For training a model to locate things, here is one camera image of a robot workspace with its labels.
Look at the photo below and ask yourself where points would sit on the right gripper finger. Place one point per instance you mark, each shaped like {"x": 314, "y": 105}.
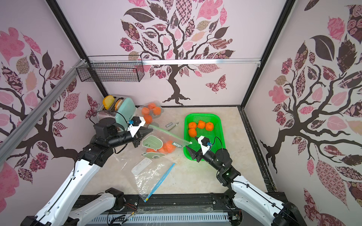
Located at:
{"x": 195, "y": 155}
{"x": 200, "y": 140}

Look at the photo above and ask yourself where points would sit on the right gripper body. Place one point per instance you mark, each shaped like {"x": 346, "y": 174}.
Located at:
{"x": 200, "y": 154}

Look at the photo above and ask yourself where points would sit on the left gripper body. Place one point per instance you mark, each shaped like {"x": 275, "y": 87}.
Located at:
{"x": 135, "y": 139}

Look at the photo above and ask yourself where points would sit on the green plastic basket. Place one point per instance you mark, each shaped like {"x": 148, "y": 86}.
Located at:
{"x": 216, "y": 135}

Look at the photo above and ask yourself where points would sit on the orange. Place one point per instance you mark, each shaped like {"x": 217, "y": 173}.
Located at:
{"x": 209, "y": 126}
{"x": 201, "y": 124}
{"x": 192, "y": 132}
{"x": 192, "y": 125}

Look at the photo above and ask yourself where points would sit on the green-zip bag of oranges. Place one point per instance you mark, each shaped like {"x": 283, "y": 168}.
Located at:
{"x": 160, "y": 143}

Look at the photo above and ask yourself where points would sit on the blue-zip clear bag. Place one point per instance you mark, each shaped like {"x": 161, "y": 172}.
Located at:
{"x": 149, "y": 174}

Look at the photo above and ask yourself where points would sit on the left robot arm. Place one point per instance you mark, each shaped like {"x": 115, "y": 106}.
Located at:
{"x": 108, "y": 135}

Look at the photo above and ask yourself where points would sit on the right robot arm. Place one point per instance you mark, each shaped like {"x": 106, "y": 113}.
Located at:
{"x": 242, "y": 194}

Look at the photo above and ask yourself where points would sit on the rear green-zip bag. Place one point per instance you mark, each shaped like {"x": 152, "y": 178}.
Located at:
{"x": 152, "y": 112}

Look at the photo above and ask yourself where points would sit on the mint green toaster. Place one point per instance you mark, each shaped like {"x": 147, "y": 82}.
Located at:
{"x": 122, "y": 111}

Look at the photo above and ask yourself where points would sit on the yellow toast slice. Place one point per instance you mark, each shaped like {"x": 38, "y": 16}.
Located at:
{"x": 108, "y": 102}

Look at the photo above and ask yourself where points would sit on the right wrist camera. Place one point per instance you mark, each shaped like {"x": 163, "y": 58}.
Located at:
{"x": 207, "y": 146}

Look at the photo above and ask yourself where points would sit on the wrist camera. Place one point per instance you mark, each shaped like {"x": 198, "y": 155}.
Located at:
{"x": 135, "y": 124}
{"x": 207, "y": 146}

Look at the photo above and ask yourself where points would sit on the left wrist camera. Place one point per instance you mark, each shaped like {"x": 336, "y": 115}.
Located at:
{"x": 135, "y": 124}

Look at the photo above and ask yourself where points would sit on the black wire wall basket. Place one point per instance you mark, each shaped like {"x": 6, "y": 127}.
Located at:
{"x": 112, "y": 68}

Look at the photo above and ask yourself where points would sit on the white cable duct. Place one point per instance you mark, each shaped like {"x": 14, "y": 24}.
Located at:
{"x": 158, "y": 219}

